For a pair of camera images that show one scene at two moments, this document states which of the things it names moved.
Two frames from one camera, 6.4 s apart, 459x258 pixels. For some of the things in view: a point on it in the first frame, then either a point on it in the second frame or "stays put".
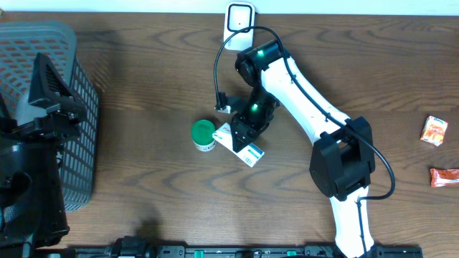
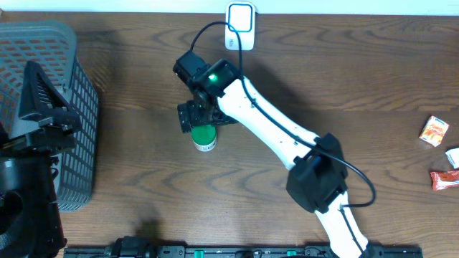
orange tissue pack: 434,130 stays put
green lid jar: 201,132 stays put
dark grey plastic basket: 20,44 stays put
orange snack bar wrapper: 441,177 stays put
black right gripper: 249,130 to 196,117
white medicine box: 249,154 to 453,157
